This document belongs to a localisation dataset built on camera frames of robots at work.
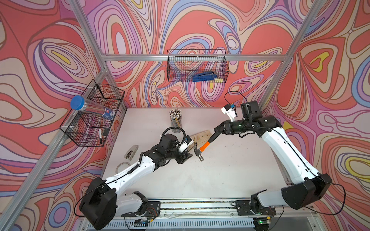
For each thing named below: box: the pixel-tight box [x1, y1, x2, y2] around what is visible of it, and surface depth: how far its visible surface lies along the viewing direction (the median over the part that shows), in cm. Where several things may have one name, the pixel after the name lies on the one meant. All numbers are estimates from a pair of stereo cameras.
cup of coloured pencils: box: [169, 108, 183, 134], surface depth 95 cm
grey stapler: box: [124, 144, 139, 161], surface depth 95 cm
